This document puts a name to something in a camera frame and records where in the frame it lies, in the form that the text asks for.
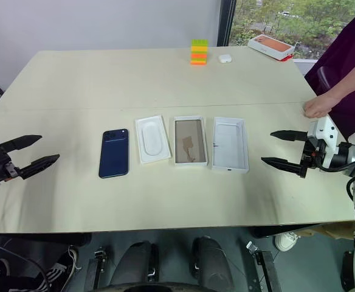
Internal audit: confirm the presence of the person's bare hand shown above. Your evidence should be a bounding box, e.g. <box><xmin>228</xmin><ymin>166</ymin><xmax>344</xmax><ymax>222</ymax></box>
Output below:
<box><xmin>302</xmin><ymin>94</ymin><xmax>339</xmax><ymax>119</ymax></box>

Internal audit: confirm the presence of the white box with brown paper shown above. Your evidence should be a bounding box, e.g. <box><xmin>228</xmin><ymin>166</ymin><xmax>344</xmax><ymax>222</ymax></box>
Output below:
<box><xmin>173</xmin><ymin>115</ymin><xmax>209</xmax><ymax>167</ymax></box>

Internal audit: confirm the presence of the black window frame post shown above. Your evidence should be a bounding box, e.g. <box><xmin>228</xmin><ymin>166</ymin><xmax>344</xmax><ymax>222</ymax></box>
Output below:
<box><xmin>218</xmin><ymin>0</ymin><xmax>238</xmax><ymax>47</ymax></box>

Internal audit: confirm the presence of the dark blue smartphone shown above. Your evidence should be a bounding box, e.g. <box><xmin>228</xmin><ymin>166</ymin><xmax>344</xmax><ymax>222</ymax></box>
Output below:
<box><xmin>98</xmin><ymin>128</ymin><xmax>130</xmax><ymax>179</ymax></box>

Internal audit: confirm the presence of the black metal bracket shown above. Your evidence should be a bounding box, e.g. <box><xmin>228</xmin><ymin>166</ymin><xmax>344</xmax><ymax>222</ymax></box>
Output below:
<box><xmin>246</xmin><ymin>242</ymin><xmax>283</xmax><ymax>292</ymax></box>
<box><xmin>88</xmin><ymin>246</ymin><xmax>108</xmax><ymax>290</ymax></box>

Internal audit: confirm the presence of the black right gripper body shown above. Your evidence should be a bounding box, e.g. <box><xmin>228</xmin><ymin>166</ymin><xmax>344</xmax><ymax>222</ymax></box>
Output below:
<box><xmin>300</xmin><ymin>136</ymin><xmax>325</xmax><ymax>170</ymax></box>

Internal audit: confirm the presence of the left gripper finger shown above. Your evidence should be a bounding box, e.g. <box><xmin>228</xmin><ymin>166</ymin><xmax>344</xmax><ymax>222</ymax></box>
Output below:
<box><xmin>18</xmin><ymin>153</ymin><xmax>61</xmax><ymax>181</ymax></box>
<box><xmin>0</xmin><ymin>134</ymin><xmax>43</xmax><ymax>153</ymax></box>

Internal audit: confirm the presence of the dark rounded shape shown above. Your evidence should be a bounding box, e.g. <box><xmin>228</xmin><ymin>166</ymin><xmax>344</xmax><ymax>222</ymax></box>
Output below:
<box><xmin>192</xmin><ymin>235</ymin><xmax>235</xmax><ymax>292</ymax></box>

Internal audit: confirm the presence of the black table frame bar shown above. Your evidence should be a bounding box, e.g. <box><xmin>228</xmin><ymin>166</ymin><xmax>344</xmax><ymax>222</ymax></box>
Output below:
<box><xmin>250</xmin><ymin>224</ymin><xmax>354</xmax><ymax>239</ymax></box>

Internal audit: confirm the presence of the colourful toy brick stack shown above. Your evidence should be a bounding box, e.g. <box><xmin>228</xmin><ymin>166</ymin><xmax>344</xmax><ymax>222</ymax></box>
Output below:
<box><xmin>190</xmin><ymin>38</ymin><xmax>210</xmax><ymax>66</ymax></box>

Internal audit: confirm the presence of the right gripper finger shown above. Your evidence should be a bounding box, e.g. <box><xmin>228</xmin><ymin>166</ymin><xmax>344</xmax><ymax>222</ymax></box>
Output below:
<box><xmin>269</xmin><ymin>130</ymin><xmax>309</xmax><ymax>142</ymax></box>
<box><xmin>260</xmin><ymin>156</ymin><xmax>306</xmax><ymax>179</ymax></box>

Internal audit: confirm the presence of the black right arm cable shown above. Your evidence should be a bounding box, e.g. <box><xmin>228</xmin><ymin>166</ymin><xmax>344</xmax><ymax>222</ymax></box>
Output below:
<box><xmin>319</xmin><ymin>150</ymin><xmax>355</xmax><ymax>203</ymax></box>

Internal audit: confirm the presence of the person in purple garment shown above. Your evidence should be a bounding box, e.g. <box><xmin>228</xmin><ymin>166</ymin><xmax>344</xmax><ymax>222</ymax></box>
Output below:
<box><xmin>304</xmin><ymin>5</ymin><xmax>355</xmax><ymax>144</ymax></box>

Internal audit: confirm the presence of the white phone box insert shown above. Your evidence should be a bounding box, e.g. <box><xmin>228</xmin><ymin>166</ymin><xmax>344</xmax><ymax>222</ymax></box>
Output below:
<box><xmin>134</xmin><ymin>114</ymin><xmax>171</xmax><ymax>165</ymax></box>

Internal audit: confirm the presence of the phone box with orange print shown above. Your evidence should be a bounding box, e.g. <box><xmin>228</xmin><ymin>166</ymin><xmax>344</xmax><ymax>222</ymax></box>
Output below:
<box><xmin>247</xmin><ymin>33</ymin><xmax>295</xmax><ymax>61</ymax></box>

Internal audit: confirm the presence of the white iPhone box lid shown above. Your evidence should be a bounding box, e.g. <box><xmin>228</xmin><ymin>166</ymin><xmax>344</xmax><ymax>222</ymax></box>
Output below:
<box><xmin>210</xmin><ymin>116</ymin><xmax>250</xmax><ymax>175</ymax></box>

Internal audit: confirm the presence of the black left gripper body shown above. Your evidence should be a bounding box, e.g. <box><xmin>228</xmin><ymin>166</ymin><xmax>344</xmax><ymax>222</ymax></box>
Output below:
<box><xmin>0</xmin><ymin>145</ymin><xmax>22</xmax><ymax>186</ymax></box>

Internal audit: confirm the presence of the black white striped sneaker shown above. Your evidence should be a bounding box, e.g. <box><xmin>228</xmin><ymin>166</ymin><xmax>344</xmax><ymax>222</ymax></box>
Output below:
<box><xmin>45</xmin><ymin>245</ymin><xmax>83</xmax><ymax>292</ymax></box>

